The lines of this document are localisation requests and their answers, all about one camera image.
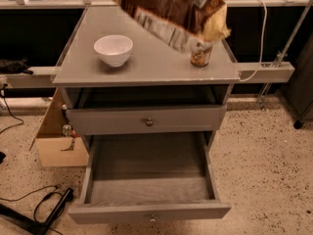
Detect white cable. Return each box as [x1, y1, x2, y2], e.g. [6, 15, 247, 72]
[238, 0, 268, 83]

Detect grey metal frame rail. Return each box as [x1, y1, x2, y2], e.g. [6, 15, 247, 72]
[0, 61, 294, 88]

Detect black stand base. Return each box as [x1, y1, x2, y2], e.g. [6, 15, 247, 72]
[0, 187, 74, 235]

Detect gold soda can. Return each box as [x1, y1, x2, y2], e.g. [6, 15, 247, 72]
[191, 47, 212, 68]

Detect closed grey upper drawer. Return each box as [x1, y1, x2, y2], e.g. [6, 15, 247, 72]
[67, 105, 227, 135]

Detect white ceramic bowl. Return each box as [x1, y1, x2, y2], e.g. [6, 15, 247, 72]
[94, 35, 133, 67]

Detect cardboard box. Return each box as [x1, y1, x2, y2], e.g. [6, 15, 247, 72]
[34, 89, 89, 166]

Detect open grey middle drawer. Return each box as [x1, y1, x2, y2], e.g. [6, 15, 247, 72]
[68, 132, 231, 224]

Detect small bottle in box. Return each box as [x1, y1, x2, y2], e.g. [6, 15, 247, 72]
[62, 124, 71, 137]

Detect grey drawer cabinet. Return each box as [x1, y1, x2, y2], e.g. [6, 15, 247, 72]
[54, 6, 239, 224]

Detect black cloth object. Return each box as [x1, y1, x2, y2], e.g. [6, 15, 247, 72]
[0, 59, 33, 74]

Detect black floor cable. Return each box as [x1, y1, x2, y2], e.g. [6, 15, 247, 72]
[0, 184, 62, 204]

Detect brown sea salt chip bag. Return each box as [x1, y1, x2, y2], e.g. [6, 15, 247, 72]
[113, 0, 230, 53]

